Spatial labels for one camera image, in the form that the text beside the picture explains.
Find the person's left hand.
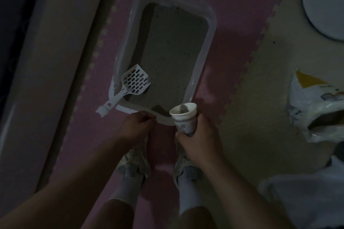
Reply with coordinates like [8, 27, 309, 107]
[117, 111, 158, 148]

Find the person's right hand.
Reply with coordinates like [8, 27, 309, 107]
[175, 113, 224, 168]

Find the white printed paper cup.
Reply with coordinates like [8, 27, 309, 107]
[169, 102, 198, 137]

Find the white slotted litter scoop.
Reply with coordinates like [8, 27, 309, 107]
[95, 64, 152, 118]

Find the white cat litter tray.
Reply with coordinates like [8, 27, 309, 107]
[109, 0, 218, 126]

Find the yellow plastic bag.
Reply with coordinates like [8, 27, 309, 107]
[287, 69, 344, 143]

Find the person's right forearm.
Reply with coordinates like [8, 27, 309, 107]
[201, 156, 293, 229]

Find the person's left forearm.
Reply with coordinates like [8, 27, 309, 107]
[0, 139, 132, 229]

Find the person's right leg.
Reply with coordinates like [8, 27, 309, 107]
[172, 206, 217, 229]

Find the person's leg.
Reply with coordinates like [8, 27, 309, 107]
[80, 199, 135, 229]
[172, 206, 217, 229]

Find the person's left leg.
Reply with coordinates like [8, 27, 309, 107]
[80, 199, 135, 229]

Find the white sock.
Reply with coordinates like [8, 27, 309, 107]
[177, 174, 202, 216]
[108, 170, 145, 210]

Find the white plastic bag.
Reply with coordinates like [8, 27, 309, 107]
[258, 156, 344, 229]

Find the pink foam floor mat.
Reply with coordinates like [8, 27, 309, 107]
[48, 0, 293, 229]

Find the white standing fan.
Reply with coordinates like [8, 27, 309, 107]
[301, 0, 344, 42]

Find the white bed frame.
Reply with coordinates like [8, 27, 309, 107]
[0, 0, 128, 219]

